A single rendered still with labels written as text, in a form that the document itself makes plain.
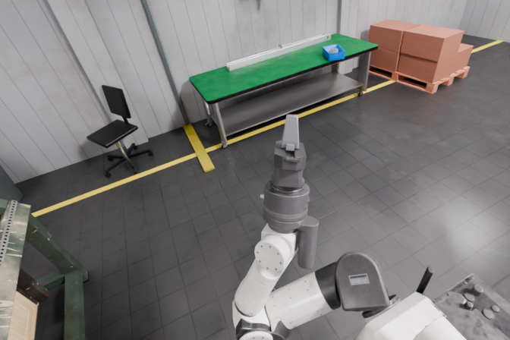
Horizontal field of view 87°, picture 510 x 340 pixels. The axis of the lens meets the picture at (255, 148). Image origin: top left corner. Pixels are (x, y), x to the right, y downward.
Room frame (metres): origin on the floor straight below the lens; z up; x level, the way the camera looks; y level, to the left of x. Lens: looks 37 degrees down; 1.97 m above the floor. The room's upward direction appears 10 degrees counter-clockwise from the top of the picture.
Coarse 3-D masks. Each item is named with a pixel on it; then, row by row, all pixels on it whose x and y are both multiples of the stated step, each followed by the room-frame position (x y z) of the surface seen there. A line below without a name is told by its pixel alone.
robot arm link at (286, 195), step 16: (288, 160) 0.34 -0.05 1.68; (304, 160) 0.34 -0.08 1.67; (272, 176) 0.38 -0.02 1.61; (288, 176) 0.34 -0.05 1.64; (272, 192) 0.35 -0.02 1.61; (288, 192) 0.34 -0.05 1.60; (304, 192) 0.34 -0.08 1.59; (272, 208) 0.33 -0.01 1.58; (288, 208) 0.32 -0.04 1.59; (304, 208) 0.33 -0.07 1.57
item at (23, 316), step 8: (16, 296) 0.94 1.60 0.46; (16, 304) 0.89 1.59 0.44; (24, 304) 0.92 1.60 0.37; (32, 304) 0.95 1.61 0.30; (16, 312) 0.85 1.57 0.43; (24, 312) 0.88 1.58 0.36; (32, 312) 0.91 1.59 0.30; (16, 320) 0.81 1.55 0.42; (24, 320) 0.83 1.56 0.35; (32, 320) 0.86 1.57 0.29; (16, 328) 0.77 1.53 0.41; (24, 328) 0.79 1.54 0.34; (32, 328) 0.82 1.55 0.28; (8, 336) 0.71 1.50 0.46; (16, 336) 0.73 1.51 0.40; (24, 336) 0.75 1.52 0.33; (32, 336) 0.77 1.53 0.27
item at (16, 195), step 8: (0, 168) 2.47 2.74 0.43; (0, 176) 2.40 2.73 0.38; (8, 176) 2.52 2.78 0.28; (0, 184) 2.34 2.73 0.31; (8, 184) 2.41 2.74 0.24; (0, 192) 2.29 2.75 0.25; (8, 192) 2.35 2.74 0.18; (16, 192) 2.43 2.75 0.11; (8, 200) 2.30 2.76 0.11; (16, 200) 2.36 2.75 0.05
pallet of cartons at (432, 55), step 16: (384, 32) 4.01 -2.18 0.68; (400, 32) 3.77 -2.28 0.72; (416, 32) 3.59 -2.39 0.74; (432, 32) 3.49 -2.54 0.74; (448, 32) 3.39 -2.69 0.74; (384, 48) 3.97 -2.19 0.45; (400, 48) 3.75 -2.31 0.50; (416, 48) 3.52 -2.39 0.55; (432, 48) 3.32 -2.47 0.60; (448, 48) 3.25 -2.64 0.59; (464, 48) 3.50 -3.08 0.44; (384, 64) 3.93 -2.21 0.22; (400, 64) 3.71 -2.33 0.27; (416, 64) 3.48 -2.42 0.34; (432, 64) 3.28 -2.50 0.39; (448, 64) 3.29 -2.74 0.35; (464, 64) 3.50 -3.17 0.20; (400, 80) 3.67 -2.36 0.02; (432, 80) 3.22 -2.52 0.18; (448, 80) 3.33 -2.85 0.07
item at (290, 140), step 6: (288, 120) 0.41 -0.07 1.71; (294, 120) 0.41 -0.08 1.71; (288, 126) 0.40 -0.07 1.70; (294, 126) 0.40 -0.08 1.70; (288, 132) 0.40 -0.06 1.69; (294, 132) 0.40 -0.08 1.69; (282, 138) 0.40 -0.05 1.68; (288, 138) 0.40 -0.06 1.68; (294, 138) 0.39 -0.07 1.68; (282, 144) 0.39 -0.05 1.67; (288, 144) 0.39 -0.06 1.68; (294, 144) 0.39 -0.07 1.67
